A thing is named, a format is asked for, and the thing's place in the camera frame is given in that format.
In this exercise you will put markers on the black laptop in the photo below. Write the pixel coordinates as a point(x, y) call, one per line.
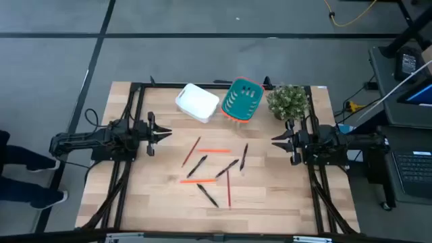
point(415, 172)

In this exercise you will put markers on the monitor with blue screen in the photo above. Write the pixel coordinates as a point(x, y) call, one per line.
point(420, 96)

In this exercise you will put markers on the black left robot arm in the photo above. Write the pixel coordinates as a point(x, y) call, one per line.
point(84, 138)

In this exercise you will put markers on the black stand beam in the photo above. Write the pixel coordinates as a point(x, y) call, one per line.
point(405, 37)

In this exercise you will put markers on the silver bracket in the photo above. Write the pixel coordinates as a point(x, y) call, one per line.
point(312, 239)
point(125, 238)

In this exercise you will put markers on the black desk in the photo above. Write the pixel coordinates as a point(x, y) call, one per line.
point(388, 192)

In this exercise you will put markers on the teal basket with orange rim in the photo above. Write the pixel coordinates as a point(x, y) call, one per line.
point(236, 108)

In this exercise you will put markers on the thin red pencil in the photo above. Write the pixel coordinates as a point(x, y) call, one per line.
point(229, 189)
point(191, 152)

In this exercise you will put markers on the black caster wheel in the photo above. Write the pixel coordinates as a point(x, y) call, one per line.
point(387, 206)

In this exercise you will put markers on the black device with label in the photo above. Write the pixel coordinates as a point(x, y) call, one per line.
point(408, 64)

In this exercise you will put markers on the black retractable pen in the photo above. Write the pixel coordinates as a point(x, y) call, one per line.
point(244, 157)
point(227, 168)
point(197, 166)
point(207, 195)

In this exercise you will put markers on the black frame clamp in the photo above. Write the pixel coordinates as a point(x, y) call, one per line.
point(153, 81)
point(268, 83)

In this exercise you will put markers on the grey cart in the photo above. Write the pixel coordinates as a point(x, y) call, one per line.
point(388, 101)

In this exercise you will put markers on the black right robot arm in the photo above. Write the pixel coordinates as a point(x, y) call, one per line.
point(357, 140)

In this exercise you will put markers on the white plastic bin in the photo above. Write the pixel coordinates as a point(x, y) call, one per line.
point(197, 101)

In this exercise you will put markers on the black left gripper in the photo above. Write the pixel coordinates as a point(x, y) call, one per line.
point(145, 133)

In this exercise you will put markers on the black power plug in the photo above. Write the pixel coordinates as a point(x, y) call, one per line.
point(371, 85)

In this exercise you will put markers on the black aluminium table frame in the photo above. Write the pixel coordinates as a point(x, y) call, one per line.
point(162, 85)

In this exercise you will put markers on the white and blue box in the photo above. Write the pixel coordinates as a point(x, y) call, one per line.
point(356, 156)

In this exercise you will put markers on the person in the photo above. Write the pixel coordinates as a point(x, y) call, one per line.
point(17, 153)

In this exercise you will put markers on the potted green plant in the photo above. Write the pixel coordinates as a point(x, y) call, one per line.
point(287, 101)

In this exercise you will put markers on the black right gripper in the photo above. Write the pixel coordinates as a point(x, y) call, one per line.
point(299, 141)

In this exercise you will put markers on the orange pencil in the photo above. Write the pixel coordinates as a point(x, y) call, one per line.
point(198, 181)
point(214, 150)

